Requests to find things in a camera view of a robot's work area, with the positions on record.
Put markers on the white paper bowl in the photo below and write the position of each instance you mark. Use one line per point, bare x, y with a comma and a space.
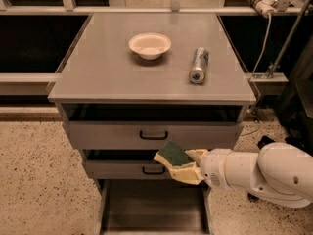
149, 46

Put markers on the grey drawer cabinet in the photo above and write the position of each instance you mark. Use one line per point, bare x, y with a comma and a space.
103, 80

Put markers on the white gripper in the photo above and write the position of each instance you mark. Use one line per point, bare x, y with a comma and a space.
212, 166

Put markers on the white power strip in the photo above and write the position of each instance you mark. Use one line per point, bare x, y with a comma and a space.
262, 7

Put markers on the diagonal metal rod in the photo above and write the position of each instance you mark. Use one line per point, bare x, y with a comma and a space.
273, 67

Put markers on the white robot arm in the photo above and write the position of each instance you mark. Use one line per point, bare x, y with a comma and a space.
242, 172

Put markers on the green and yellow sponge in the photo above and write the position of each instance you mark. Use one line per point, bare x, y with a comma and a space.
172, 155

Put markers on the grey top drawer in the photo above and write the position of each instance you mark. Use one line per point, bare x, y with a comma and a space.
96, 135

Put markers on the silver drink can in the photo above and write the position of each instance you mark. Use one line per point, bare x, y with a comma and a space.
200, 63

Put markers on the grey open bottom drawer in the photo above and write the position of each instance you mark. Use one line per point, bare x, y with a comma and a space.
153, 207

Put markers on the grey middle drawer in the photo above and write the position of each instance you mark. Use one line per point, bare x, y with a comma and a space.
126, 169

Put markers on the metal railing frame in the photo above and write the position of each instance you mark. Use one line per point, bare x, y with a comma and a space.
130, 4

